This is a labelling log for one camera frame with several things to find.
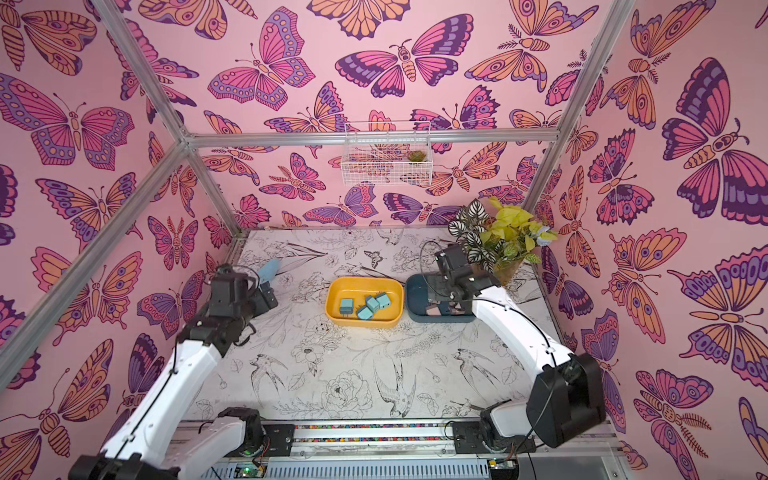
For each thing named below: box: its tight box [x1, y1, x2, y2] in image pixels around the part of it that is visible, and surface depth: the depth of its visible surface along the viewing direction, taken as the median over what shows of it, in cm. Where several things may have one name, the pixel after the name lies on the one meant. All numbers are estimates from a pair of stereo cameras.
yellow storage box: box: [325, 277, 405, 328], surface depth 99 cm
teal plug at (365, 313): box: [356, 305, 374, 320], surface depth 96 cm
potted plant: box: [448, 196, 558, 287], surface depth 90 cm
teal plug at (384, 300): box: [375, 292, 391, 310], surface depth 99 cm
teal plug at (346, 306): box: [339, 298, 355, 317], surface depth 99 cm
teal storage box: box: [405, 274, 475, 323], surface depth 97 cm
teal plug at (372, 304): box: [365, 295, 380, 313], surface depth 97 cm
